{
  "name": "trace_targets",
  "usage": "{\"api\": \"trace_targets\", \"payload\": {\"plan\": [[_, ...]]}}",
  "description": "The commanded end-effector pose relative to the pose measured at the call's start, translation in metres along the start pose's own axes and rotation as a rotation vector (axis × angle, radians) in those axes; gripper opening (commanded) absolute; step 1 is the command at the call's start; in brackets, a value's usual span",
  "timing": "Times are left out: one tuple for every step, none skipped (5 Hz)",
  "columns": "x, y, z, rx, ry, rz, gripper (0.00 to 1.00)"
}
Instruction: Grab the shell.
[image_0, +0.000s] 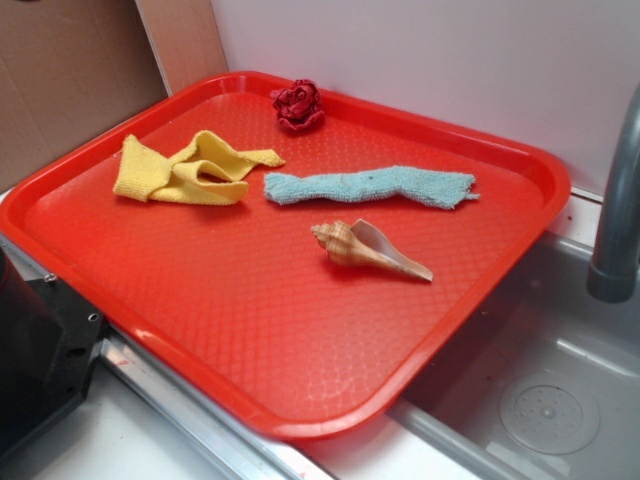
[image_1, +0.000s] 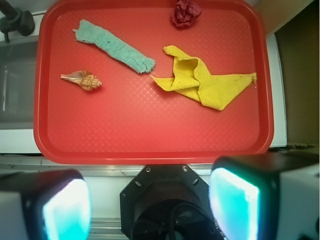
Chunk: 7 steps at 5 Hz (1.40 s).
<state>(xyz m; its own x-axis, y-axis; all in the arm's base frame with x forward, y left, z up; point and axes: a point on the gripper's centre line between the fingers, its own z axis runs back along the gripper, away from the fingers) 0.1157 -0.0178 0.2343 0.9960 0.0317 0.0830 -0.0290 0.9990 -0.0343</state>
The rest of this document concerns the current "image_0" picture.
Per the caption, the yellow cloth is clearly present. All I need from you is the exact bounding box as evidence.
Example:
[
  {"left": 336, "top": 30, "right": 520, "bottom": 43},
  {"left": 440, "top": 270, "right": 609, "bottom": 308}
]
[{"left": 113, "top": 130, "right": 286, "bottom": 206}]

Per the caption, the red crumpled fabric flower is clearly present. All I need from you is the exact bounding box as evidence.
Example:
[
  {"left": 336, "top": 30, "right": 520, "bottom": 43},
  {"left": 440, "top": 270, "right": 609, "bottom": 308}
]
[{"left": 269, "top": 79, "right": 325, "bottom": 132}]

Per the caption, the light blue cloth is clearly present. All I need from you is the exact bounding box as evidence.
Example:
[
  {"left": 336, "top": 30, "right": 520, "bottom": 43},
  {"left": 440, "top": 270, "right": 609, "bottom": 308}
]
[{"left": 264, "top": 166, "right": 481, "bottom": 210}]

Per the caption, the tan spiral seashell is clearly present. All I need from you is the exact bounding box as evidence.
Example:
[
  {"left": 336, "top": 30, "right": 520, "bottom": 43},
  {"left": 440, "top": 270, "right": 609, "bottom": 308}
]
[{"left": 311, "top": 219, "right": 434, "bottom": 282}]

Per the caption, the grey plastic sink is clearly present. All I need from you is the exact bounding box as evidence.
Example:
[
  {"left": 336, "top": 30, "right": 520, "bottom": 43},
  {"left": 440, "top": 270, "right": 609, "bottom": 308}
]
[{"left": 294, "top": 232, "right": 640, "bottom": 480}]

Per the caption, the red plastic tray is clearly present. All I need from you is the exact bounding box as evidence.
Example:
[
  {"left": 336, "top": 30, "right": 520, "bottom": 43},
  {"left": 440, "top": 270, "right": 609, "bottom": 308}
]
[{"left": 1, "top": 72, "right": 571, "bottom": 440}]

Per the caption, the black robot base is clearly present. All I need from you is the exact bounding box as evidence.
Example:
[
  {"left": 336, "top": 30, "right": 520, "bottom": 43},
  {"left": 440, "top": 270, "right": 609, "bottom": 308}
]
[{"left": 1, "top": 253, "right": 106, "bottom": 461}]

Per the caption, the grey faucet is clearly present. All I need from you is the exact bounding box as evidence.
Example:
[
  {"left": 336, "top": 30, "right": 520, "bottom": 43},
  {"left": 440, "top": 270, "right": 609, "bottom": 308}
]
[{"left": 587, "top": 91, "right": 639, "bottom": 303}]

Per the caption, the brown cardboard panel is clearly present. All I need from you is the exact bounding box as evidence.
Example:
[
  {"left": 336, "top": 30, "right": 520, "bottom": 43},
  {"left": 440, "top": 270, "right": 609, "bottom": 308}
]
[{"left": 1, "top": 1, "right": 227, "bottom": 191}]

